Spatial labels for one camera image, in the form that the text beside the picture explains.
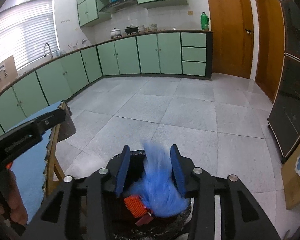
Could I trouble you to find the cardboard box on counter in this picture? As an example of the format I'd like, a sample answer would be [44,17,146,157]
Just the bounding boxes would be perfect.
[0,55,18,92]

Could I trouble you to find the green thermos bottle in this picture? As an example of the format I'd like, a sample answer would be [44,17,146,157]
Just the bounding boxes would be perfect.
[200,12,210,31]

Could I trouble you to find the blue plastic bag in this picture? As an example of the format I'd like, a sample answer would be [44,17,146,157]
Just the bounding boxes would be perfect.
[128,141,189,218]

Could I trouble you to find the white window blinds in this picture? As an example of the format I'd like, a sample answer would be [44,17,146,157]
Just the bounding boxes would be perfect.
[0,0,59,70]

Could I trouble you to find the wooden door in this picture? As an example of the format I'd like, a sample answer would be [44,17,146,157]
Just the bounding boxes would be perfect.
[208,0,254,79]
[255,0,285,102]

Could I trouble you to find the dark glass cabinet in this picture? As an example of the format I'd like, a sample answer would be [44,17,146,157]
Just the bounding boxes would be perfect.
[268,0,300,164]

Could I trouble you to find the black range hood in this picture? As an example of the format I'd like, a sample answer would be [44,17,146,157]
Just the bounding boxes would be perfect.
[100,0,138,14]

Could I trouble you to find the green lower kitchen cabinets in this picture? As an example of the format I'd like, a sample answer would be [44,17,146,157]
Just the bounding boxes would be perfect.
[0,30,213,135]

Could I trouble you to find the chrome kitchen faucet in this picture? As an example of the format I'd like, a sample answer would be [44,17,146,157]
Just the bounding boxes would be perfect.
[44,43,53,59]

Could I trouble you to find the white cooking pot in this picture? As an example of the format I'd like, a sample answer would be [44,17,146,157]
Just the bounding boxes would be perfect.
[110,28,122,39]

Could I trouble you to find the black lined trash bin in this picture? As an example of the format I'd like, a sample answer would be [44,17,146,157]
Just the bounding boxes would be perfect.
[110,145,191,239]

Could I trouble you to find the orange foam net sleeve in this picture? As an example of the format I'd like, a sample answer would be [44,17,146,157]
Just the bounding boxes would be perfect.
[124,195,148,218]

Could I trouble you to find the person left hand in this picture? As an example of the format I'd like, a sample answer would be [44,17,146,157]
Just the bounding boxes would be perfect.
[0,170,28,225]

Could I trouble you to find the black wok pan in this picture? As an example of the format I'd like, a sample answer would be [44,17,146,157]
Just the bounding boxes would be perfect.
[125,25,139,35]

